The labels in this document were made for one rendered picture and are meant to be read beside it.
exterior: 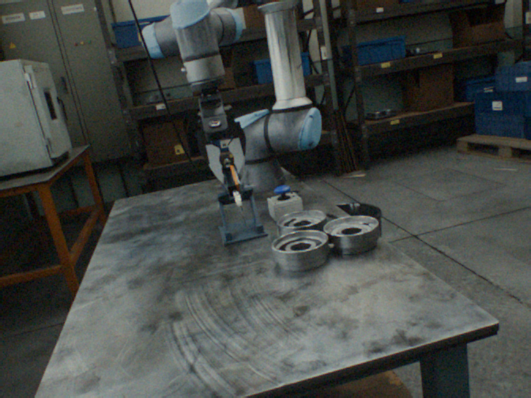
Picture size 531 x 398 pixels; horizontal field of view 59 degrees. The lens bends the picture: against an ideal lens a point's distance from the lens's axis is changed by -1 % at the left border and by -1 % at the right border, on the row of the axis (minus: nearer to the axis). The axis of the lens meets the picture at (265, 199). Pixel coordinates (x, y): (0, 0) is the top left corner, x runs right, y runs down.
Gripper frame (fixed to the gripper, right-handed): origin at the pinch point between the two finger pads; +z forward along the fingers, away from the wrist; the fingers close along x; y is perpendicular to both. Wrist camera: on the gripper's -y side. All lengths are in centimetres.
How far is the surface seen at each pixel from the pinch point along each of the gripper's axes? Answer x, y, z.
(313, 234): -12.7, -12.9, 11.6
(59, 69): 125, 358, -40
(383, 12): -173, 348, -26
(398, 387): -21, -27, 40
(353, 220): -21.8, -9.4, 12.5
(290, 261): -6.5, -20.9, 12.1
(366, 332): -12.4, -43.5, 13.7
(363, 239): -20.5, -19.1, 12.3
